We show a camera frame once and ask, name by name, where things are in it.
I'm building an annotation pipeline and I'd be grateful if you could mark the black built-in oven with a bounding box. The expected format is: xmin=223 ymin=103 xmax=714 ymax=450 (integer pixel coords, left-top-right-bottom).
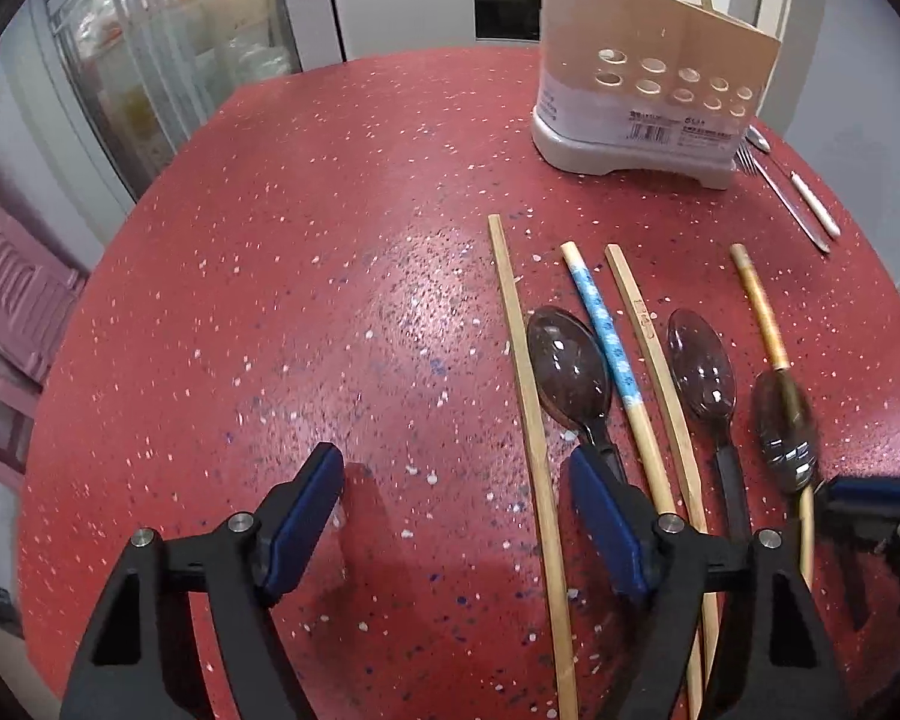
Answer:
xmin=472 ymin=0 xmax=545 ymax=42

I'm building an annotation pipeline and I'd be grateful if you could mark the translucent dark spoon black handle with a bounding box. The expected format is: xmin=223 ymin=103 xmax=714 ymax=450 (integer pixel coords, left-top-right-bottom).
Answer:
xmin=752 ymin=369 xmax=826 ymax=496
xmin=667 ymin=310 xmax=755 ymax=541
xmin=526 ymin=305 xmax=631 ymax=488

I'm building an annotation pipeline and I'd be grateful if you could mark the glass door cabinet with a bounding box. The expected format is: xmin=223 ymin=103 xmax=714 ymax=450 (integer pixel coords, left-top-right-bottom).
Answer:
xmin=45 ymin=0 xmax=301 ymax=200

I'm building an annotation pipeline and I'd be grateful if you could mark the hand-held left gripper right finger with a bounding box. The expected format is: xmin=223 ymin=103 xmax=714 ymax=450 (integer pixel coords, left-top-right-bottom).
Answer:
xmin=566 ymin=448 xmax=852 ymax=720

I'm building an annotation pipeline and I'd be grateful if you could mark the blue patterned chopstick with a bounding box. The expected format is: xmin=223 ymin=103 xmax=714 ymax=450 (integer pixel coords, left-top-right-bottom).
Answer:
xmin=560 ymin=241 xmax=704 ymax=720

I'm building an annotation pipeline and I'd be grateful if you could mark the golden brown chopstick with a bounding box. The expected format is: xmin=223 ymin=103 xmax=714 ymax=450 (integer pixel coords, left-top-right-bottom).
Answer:
xmin=730 ymin=244 xmax=817 ymax=590

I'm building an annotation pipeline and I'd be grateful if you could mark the bamboo chopstick with small print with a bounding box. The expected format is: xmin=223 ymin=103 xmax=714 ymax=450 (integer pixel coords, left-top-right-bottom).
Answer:
xmin=604 ymin=244 xmax=721 ymax=680

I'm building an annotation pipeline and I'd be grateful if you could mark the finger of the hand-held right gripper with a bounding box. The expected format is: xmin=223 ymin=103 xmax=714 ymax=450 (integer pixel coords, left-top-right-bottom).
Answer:
xmin=814 ymin=461 xmax=900 ymax=625

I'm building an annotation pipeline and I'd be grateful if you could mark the beige utensil holder with holes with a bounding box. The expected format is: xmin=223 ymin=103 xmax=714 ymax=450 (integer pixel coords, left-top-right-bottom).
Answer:
xmin=531 ymin=0 xmax=782 ymax=192

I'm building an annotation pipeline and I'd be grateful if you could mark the ribbed pink plastic stool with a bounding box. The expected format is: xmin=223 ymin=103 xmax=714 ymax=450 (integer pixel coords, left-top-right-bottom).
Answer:
xmin=0 ymin=202 xmax=87 ymax=383

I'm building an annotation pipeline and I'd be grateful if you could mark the plain bamboo chopstick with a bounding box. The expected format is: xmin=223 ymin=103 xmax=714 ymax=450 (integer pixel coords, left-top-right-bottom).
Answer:
xmin=487 ymin=214 xmax=580 ymax=720

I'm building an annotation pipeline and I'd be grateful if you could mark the white kitchen counter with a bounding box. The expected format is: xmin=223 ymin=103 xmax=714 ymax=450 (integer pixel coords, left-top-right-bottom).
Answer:
xmin=330 ymin=0 xmax=785 ymax=65

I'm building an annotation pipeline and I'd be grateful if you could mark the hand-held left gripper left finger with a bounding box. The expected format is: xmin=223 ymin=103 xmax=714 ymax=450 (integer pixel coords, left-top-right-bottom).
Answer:
xmin=60 ymin=442 xmax=346 ymax=720

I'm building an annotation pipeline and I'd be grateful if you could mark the pink plastic stool with opening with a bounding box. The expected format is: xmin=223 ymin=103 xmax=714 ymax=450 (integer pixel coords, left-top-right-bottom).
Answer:
xmin=0 ymin=367 xmax=46 ymax=477

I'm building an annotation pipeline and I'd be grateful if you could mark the metal spoon with white handle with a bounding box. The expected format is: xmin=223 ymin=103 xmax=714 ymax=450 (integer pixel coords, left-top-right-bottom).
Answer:
xmin=744 ymin=124 xmax=842 ymax=237

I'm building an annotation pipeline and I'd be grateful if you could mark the metal fork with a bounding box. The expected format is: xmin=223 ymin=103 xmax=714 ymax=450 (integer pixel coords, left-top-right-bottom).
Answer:
xmin=733 ymin=148 xmax=832 ymax=254

